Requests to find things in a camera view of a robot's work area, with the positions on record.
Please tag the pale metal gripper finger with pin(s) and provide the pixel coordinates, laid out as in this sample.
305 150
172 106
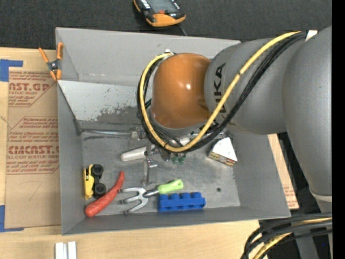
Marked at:
155 173
147 171

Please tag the white rounded stick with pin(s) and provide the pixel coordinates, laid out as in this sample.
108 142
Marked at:
132 154

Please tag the grey metal bin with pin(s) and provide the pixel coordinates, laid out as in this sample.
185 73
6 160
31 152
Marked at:
188 177

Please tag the blue toy building brick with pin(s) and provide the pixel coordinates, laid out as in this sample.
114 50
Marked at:
180 202

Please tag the red toy chili pepper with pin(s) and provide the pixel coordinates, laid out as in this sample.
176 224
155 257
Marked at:
107 196

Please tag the yellow toy car black wheels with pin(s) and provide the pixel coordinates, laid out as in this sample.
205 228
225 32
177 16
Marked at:
89 183

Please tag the white wedge-shaped printed box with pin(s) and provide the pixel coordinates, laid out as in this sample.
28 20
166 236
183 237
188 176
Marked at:
225 150

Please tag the brown cardboard board red print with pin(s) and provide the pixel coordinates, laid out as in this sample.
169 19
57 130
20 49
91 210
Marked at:
32 133

